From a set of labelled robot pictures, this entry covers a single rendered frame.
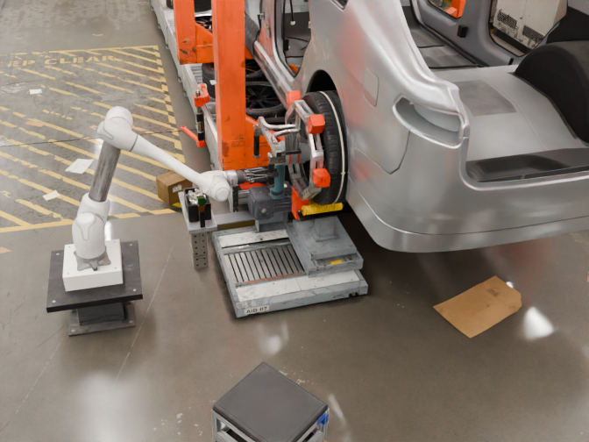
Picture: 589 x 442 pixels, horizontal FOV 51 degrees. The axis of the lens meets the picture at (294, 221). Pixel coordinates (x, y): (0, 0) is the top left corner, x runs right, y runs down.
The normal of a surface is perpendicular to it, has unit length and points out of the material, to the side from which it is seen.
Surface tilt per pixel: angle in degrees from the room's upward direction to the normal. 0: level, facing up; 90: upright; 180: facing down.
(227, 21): 90
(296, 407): 0
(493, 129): 22
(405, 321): 0
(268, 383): 0
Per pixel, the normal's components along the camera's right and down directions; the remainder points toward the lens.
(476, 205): 0.11, 0.65
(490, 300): 0.01, -0.81
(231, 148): 0.29, 0.55
